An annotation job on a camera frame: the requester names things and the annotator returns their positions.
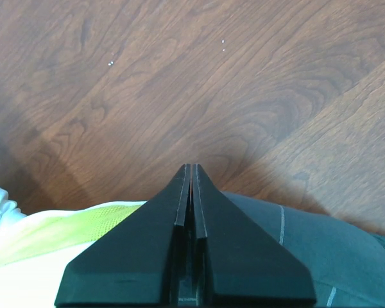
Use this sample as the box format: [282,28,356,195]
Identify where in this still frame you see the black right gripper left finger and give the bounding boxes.
[55,164,191,307]

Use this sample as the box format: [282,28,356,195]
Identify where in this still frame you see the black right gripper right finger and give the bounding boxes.
[191,164,316,307]

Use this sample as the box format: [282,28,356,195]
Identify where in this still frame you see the grey checked pillowcase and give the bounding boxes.
[224,192,385,307]

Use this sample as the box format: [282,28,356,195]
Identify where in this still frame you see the cream yellow-edged pillow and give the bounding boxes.
[0,188,144,307]

